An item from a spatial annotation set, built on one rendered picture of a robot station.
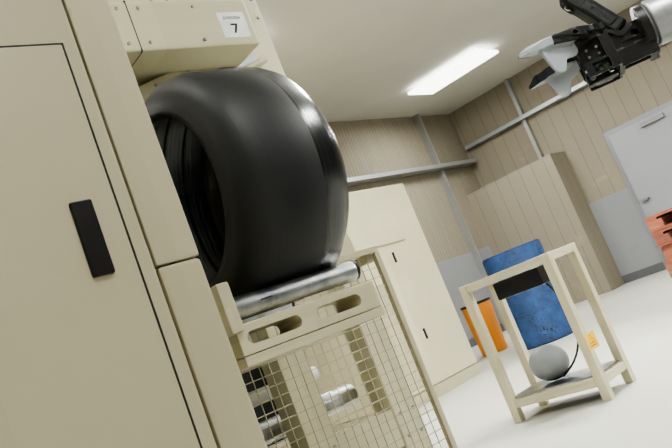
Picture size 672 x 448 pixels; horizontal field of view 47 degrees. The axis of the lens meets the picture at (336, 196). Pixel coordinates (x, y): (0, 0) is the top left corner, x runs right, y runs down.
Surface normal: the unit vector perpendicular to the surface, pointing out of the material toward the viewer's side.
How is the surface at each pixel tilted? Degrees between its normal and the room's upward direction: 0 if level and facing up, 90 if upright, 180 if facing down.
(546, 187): 90
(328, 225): 128
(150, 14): 90
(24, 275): 90
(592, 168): 90
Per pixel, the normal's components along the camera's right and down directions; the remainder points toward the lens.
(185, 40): 0.55, -0.36
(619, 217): -0.65, 0.11
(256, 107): 0.40, -0.65
